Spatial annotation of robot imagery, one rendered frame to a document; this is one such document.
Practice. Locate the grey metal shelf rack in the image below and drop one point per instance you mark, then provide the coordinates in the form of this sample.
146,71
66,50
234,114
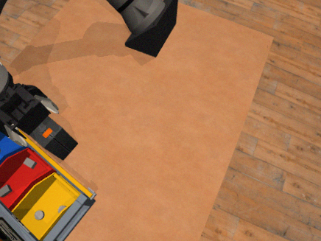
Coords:
68,221

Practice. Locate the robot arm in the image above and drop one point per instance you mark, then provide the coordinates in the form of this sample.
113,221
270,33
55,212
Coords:
137,15

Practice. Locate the yellow open bin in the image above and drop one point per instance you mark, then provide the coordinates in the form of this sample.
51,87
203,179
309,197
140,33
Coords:
47,195

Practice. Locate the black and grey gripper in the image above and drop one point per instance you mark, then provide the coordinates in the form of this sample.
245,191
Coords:
27,107

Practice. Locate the red bin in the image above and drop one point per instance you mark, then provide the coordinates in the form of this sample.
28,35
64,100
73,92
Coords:
16,174

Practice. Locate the grey disc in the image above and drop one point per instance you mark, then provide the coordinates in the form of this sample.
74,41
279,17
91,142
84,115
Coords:
61,208
39,215

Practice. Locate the blue open bin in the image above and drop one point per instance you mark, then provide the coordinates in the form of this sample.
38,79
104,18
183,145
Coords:
8,147

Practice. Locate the yellow bar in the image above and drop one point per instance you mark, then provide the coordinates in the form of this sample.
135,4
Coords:
57,166

